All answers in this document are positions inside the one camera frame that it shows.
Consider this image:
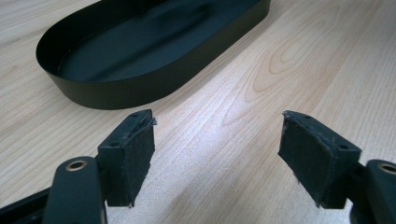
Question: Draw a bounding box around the black key rack with tray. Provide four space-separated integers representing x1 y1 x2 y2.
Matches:
35 0 272 111

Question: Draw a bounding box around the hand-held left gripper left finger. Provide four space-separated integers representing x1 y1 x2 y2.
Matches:
96 108 158 209

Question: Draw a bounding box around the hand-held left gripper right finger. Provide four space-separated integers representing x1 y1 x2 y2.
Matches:
277 109 363 210

